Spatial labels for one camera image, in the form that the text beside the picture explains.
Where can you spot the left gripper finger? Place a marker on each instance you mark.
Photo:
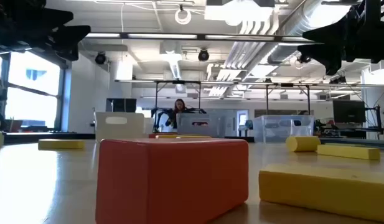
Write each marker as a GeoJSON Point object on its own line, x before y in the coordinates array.
{"type": "Point", "coordinates": [68, 40]}
{"type": "Point", "coordinates": [51, 18]}

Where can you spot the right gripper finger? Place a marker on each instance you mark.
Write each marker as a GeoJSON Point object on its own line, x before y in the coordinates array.
{"type": "Point", "coordinates": [328, 54]}
{"type": "Point", "coordinates": [338, 32]}

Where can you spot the yellow cylinder block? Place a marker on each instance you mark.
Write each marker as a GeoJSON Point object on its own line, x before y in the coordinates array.
{"type": "Point", "coordinates": [303, 143]}

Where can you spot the long yellow block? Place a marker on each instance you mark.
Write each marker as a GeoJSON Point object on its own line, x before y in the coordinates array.
{"type": "Point", "coordinates": [347, 152]}

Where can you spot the yellow rectangular block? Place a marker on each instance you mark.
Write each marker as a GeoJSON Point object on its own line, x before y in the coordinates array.
{"type": "Point", "coordinates": [319, 189]}
{"type": "Point", "coordinates": [61, 144]}

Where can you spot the yellow arch block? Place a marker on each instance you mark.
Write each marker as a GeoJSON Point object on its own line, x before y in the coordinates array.
{"type": "Point", "coordinates": [185, 136]}

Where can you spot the red-orange rectangular block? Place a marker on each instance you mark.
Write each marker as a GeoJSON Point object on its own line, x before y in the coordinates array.
{"type": "Point", "coordinates": [179, 177]}

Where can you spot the black background robot arm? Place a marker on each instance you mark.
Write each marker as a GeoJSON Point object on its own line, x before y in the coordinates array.
{"type": "Point", "coordinates": [160, 112]}

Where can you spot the black ceiling fixture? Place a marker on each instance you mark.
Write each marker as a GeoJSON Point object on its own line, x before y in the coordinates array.
{"type": "Point", "coordinates": [338, 80]}

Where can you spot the black ceiling spotlight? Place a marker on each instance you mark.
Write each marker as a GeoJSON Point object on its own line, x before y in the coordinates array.
{"type": "Point", "coordinates": [203, 55]}
{"type": "Point", "coordinates": [100, 58]}

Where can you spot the black monitor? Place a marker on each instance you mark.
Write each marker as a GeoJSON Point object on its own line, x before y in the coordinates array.
{"type": "Point", "coordinates": [348, 111]}

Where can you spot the person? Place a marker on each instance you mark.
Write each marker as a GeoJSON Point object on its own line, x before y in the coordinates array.
{"type": "Point", "coordinates": [179, 107]}
{"type": "Point", "coordinates": [303, 112]}

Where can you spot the large window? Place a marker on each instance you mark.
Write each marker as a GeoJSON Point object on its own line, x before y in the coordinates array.
{"type": "Point", "coordinates": [33, 105]}

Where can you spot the black equipment stand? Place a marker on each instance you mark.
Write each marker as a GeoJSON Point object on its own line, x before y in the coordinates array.
{"type": "Point", "coordinates": [378, 121]}

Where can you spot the long ceiling light strip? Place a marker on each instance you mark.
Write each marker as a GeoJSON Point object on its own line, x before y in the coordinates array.
{"type": "Point", "coordinates": [148, 81]}

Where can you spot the clear plastic bin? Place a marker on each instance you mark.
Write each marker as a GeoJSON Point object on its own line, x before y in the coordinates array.
{"type": "Point", "coordinates": [272, 133]}

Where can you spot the white ceiling box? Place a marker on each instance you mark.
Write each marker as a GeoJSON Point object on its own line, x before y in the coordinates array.
{"type": "Point", "coordinates": [238, 14]}

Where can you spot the white plastic bin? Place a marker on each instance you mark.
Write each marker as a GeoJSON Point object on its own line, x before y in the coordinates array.
{"type": "Point", "coordinates": [126, 130]}

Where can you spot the grey plastic bin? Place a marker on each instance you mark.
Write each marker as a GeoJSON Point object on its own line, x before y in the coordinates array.
{"type": "Point", "coordinates": [215, 127]}

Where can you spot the black ceiling camera cluster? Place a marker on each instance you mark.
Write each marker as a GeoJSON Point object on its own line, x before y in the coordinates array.
{"type": "Point", "coordinates": [303, 59]}

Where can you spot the black rig frame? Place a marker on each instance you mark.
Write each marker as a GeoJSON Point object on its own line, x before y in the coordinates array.
{"type": "Point", "coordinates": [288, 84]}
{"type": "Point", "coordinates": [177, 82]}

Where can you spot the black aluminium table frame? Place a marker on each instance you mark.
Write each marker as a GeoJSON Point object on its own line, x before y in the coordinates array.
{"type": "Point", "coordinates": [48, 137]}

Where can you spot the white hanging air duct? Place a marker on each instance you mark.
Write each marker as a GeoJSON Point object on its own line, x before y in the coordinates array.
{"type": "Point", "coordinates": [174, 62]}

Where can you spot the black ceiling light rail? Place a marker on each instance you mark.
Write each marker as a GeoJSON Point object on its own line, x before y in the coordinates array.
{"type": "Point", "coordinates": [201, 36]}

